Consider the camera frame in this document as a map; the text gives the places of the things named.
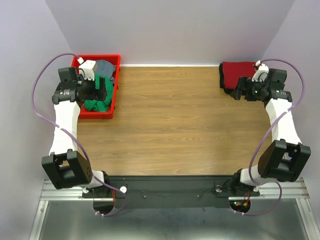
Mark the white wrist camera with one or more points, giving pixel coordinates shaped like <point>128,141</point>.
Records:
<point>87,68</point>
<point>261,72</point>

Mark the folded black t shirt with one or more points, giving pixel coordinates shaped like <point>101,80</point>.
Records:
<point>229,73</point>

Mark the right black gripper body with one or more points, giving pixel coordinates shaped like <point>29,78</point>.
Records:
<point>255,90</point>

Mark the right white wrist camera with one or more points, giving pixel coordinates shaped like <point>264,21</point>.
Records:
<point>261,72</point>

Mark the aluminium rail frame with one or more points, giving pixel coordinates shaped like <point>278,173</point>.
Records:
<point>175,208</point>

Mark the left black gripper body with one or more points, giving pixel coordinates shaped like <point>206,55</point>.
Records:
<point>88,87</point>

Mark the folded red t shirt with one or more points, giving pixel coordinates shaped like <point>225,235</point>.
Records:
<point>246,68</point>

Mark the green t shirt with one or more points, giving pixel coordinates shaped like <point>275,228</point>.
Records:
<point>101,105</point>

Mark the red plastic bin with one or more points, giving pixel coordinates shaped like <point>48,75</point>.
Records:
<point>116,60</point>

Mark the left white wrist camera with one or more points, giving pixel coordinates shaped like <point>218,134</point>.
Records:
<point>87,68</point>

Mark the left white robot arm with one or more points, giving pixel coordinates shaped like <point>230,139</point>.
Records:
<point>65,166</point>

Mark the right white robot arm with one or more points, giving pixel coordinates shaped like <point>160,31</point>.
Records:
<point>285,158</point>

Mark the grey t shirt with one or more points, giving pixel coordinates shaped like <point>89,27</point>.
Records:
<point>106,68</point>

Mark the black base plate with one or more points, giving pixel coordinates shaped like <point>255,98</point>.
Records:
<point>176,191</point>

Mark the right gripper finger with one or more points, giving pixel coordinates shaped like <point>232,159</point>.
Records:
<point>242,83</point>
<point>237,93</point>

